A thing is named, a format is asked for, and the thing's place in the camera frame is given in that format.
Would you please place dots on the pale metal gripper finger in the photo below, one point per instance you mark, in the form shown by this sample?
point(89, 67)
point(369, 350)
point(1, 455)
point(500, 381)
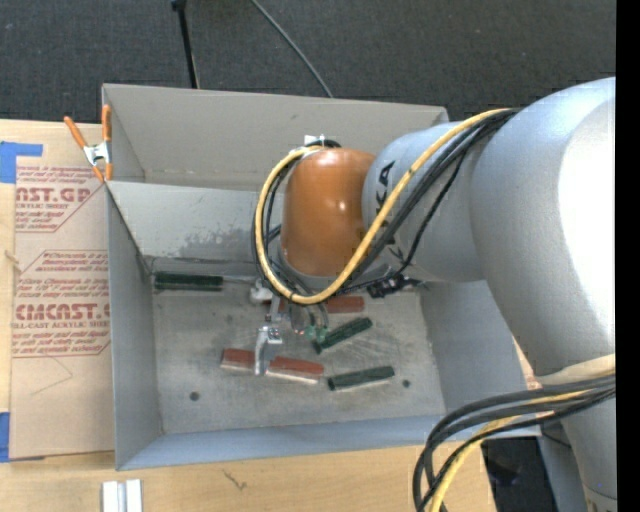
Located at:
point(264, 350)
point(261, 293)

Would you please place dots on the red-brown flat block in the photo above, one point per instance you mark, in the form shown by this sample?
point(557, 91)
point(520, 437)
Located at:
point(295, 367)
point(347, 304)

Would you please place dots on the dark green flat block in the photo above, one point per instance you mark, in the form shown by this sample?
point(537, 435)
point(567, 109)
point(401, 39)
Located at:
point(189, 281)
point(345, 332)
point(361, 378)

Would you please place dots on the grey metal bin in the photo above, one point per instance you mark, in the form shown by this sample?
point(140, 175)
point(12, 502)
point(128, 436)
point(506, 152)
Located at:
point(200, 400)

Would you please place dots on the brown cardboard board, red print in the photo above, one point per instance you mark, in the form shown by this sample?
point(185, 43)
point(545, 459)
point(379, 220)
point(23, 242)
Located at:
point(60, 390)

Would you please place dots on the black cylinder on white bracket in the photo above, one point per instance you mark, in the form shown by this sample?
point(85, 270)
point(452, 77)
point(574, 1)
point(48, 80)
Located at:
point(383, 288)

